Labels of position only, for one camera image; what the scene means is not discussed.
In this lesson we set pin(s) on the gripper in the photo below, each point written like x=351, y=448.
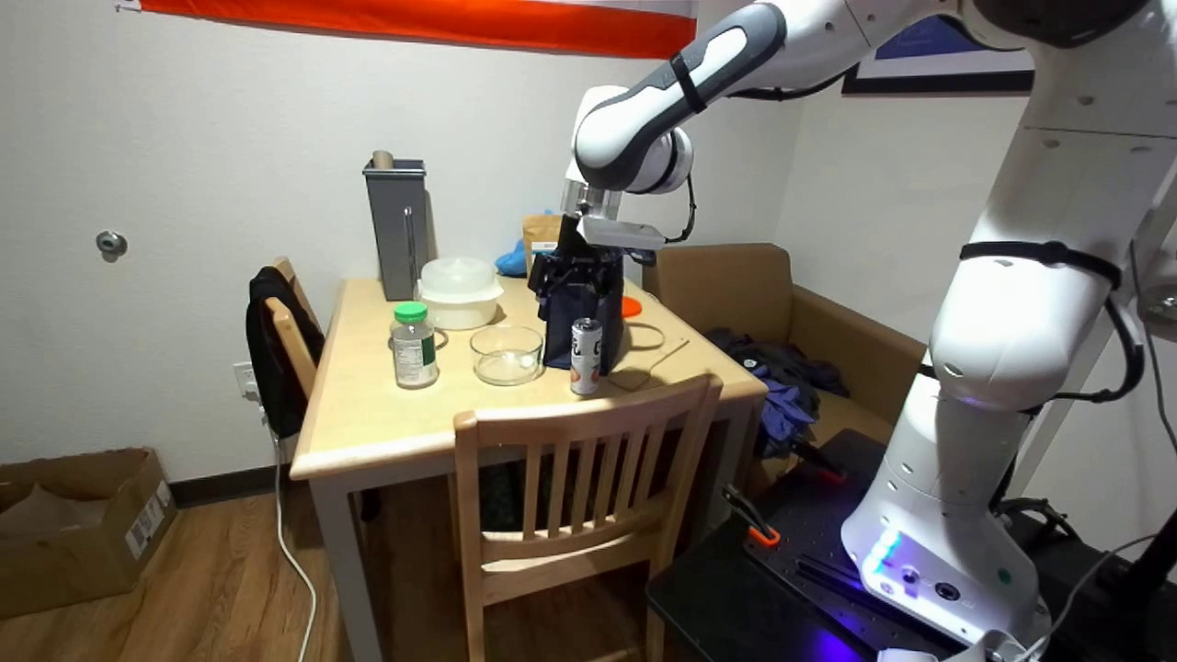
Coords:
x=574, y=241

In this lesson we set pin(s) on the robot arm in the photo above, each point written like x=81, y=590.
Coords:
x=1002, y=322

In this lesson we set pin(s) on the brown paper bag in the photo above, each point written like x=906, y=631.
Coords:
x=541, y=232

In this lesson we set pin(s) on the dark blue bag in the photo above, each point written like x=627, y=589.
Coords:
x=563, y=326

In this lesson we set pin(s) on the white can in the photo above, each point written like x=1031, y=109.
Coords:
x=586, y=359

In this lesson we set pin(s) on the orange lid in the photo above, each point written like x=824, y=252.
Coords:
x=632, y=306

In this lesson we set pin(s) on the blue cloth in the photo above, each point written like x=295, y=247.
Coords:
x=512, y=260

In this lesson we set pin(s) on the glass bowl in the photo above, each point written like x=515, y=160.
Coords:
x=507, y=357

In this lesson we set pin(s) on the white plastic container with lid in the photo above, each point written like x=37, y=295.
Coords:
x=460, y=292

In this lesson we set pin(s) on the brown armchair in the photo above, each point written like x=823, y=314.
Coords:
x=726, y=290

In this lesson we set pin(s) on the bottle with green cap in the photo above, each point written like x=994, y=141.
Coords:
x=415, y=354

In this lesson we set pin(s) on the grey metal bin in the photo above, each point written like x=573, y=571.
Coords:
x=395, y=230

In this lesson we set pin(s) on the heap of dark clothes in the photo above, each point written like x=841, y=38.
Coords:
x=786, y=391

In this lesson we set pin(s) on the wooden chair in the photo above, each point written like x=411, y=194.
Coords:
x=296, y=354
x=588, y=515

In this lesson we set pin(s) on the orange banner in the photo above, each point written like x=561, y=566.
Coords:
x=441, y=20

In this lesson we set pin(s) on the clamp with orange tips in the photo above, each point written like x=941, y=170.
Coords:
x=752, y=519
x=821, y=462

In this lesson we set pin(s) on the black jacket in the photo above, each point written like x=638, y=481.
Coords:
x=271, y=368

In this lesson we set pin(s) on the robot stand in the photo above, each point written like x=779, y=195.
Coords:
x=736, y=598

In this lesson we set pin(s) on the framed picture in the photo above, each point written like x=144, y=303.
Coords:
x=938, y=55

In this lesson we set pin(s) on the cardboard box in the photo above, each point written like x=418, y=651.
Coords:
x=83, y=538

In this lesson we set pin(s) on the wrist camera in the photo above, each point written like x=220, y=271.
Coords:
x=628, y=233

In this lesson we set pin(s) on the wall socket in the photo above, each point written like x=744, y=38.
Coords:
x=246, y=382

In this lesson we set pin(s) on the round metal wall knob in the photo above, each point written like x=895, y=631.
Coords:
x=111, y=244

